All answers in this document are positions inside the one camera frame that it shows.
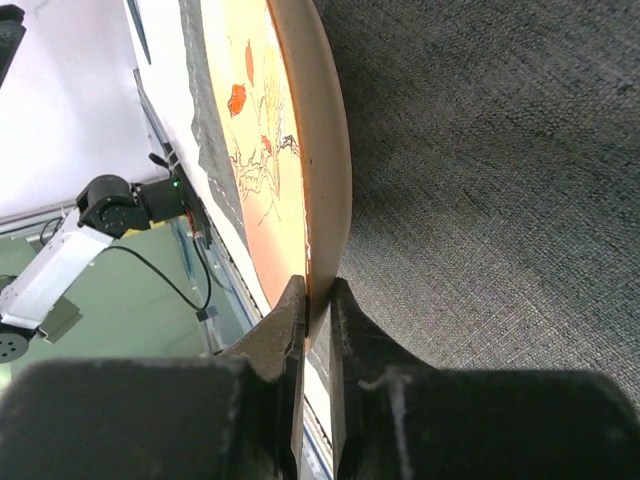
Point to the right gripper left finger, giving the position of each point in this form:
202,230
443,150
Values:
235,415

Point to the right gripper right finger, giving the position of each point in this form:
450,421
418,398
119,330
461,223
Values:
396,417

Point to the grey cloth placemat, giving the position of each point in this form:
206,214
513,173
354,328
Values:
495,159

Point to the beige bird pattern plate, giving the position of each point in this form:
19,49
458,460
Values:
282,114

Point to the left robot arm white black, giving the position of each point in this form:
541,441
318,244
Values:
106,209

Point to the blue plastic spoon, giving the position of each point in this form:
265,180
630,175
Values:
139,27

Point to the aluminium front rail frame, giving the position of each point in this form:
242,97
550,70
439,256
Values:
226,281

